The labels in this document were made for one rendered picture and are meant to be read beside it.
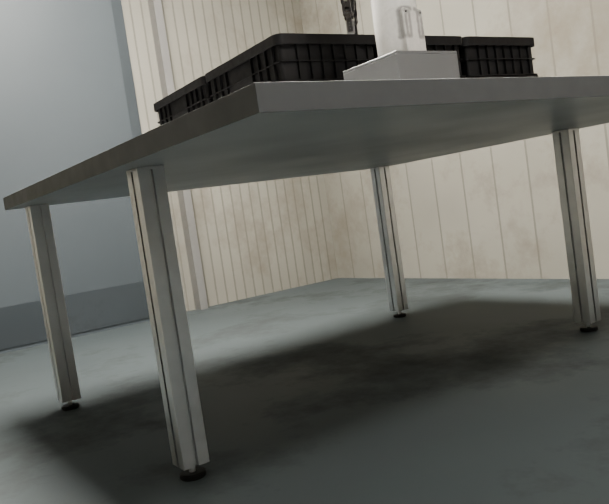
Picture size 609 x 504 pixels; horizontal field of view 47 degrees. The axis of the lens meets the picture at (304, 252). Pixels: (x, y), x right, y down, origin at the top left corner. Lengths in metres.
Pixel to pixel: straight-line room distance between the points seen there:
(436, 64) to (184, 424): 0.89
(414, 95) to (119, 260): 3.23
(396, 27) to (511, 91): 0.33
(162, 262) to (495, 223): 2.67
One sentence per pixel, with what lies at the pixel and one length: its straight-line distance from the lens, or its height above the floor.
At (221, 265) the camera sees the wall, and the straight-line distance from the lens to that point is 4.48.
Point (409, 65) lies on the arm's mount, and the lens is 1.40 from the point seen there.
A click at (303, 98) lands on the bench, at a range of 0.95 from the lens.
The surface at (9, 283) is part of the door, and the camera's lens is 4.00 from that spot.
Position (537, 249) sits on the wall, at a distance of 3.73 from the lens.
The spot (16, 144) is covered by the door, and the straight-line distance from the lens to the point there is 4.07.
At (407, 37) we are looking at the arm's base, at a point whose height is 0.84.
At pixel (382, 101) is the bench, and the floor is 0.67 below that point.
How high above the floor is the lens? 0.53
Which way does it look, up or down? 4 degrees down
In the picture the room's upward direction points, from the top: 8 degrees counter-clockwise
